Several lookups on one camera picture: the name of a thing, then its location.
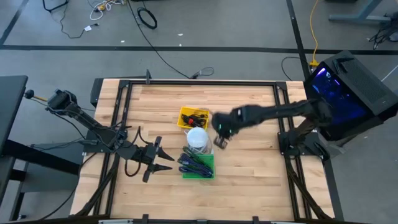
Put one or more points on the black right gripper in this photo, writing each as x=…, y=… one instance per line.
x=227, y=123

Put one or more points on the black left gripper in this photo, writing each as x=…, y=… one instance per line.
x=149, y=155

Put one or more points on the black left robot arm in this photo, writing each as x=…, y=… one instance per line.
x=81, y=116

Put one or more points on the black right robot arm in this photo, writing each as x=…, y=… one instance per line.
x=280, y=110

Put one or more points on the green plastic slotted basket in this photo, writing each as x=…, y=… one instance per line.
x=209, y=158

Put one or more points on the white flood light bulb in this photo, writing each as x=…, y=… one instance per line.
x=197, y=137

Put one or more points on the yellow plastic bin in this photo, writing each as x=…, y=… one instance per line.
x=186, y=111

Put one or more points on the black corner box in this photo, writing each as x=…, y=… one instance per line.
x=97, y=91

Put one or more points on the black computer tower blue light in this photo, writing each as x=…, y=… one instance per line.
x=335, y=93

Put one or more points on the black knob wooden rod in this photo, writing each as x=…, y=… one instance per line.
x=29, y=94

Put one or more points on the black side desk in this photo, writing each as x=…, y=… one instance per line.
x=12, y=105

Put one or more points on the black aluminium table frame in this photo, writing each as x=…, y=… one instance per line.
x=202, y=83

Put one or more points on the grey desk leg frame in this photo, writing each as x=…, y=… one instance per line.
x=357, y=17

